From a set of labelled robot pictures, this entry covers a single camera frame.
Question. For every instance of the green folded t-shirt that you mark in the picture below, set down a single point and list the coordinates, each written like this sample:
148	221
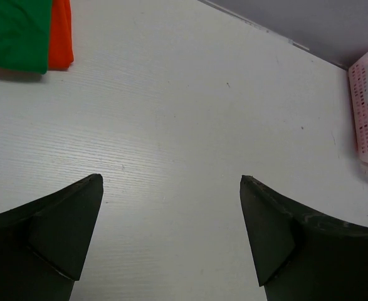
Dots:
25	35

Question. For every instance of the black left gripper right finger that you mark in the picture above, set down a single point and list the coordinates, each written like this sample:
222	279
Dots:
300	253

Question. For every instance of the orange folded t-shirt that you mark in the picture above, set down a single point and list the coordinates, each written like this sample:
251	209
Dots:
60	55

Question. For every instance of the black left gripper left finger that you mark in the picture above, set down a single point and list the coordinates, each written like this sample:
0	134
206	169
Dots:
44	243

